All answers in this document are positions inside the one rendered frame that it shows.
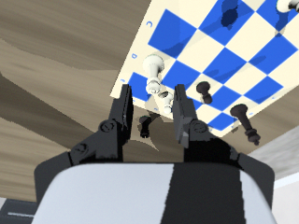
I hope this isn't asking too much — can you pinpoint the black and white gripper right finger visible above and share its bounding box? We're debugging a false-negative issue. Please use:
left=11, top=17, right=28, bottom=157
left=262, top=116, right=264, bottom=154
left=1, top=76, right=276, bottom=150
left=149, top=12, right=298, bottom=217
left=172, top=84, right=275, bottom=211

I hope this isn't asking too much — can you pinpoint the blue and cream chessboard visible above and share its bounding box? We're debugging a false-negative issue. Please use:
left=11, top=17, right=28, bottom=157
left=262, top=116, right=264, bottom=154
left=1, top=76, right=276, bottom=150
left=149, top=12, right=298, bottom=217
left=110, top=0, right=299, bottom=137

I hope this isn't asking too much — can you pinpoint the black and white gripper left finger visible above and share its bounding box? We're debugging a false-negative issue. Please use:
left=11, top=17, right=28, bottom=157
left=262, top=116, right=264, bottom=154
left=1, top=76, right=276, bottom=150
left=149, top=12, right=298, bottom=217
left=34, top=84, right=134, bottom=209

